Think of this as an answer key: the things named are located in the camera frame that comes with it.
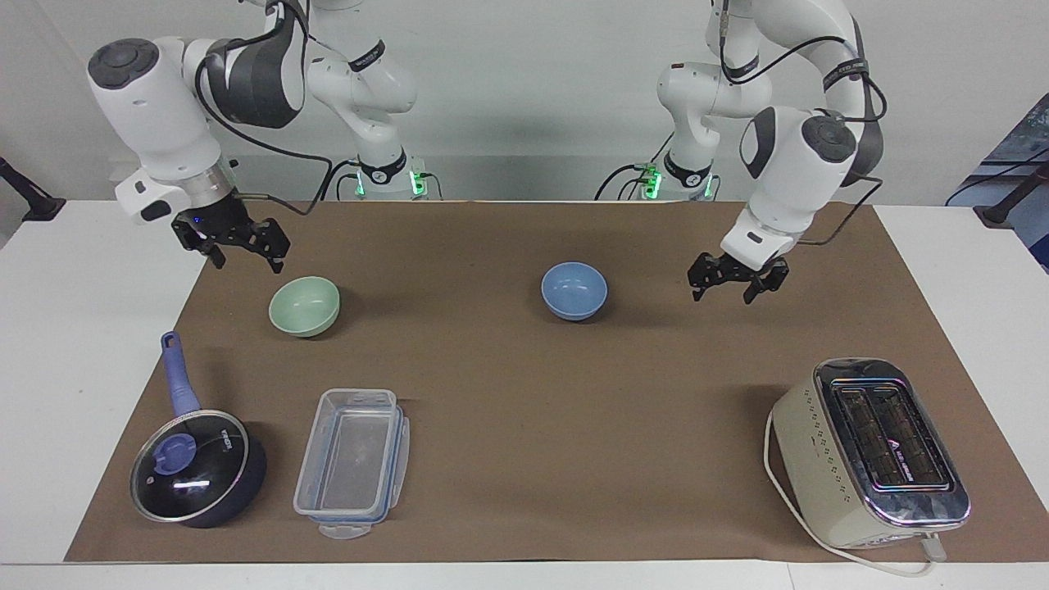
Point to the blue bowl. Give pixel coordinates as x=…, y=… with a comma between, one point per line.
x=574, y=291

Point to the glass lid with blue knob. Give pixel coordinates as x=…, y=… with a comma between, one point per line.
x=190, y=465

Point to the black stand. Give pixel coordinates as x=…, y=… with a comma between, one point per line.
x=24, y=197
x=1012, y=201

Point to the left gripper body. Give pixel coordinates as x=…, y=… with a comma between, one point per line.
x=750, y=270

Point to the dark blue saucepan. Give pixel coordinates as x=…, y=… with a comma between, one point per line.
x=182, y=385

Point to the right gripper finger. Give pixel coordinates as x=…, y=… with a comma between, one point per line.
x=206, y=246
x=269, y=239

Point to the cream toaster with chrome top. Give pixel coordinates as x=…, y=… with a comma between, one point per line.
x=828, y=475

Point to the clear plastic container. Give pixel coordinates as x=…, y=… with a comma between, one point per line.
x=352, y=463

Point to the green bowl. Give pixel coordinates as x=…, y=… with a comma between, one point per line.
x=305, y=307

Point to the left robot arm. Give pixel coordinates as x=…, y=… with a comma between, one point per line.
x=787, y=164

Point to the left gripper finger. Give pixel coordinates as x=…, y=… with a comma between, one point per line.
x=766, y=280
x=706, y=274

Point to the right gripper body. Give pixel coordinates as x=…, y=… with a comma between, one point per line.
x=215, y=220

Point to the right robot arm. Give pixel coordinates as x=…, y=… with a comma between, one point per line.
x=156, y=106

